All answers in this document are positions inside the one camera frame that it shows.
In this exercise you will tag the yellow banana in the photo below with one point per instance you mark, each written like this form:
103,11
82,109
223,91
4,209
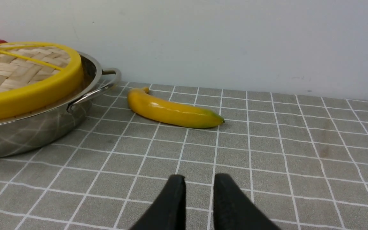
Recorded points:
167,112

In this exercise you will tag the stainless steel pot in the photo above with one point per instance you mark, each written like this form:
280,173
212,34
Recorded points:
35,129

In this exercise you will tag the woven bamboo steamer lid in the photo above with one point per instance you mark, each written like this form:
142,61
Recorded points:
36,74

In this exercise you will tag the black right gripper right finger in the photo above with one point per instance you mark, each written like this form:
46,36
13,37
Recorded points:
232,210

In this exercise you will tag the grey checked tablecloth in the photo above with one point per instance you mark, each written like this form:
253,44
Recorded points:
302,160

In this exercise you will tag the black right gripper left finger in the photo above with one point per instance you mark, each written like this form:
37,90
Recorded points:
168,211

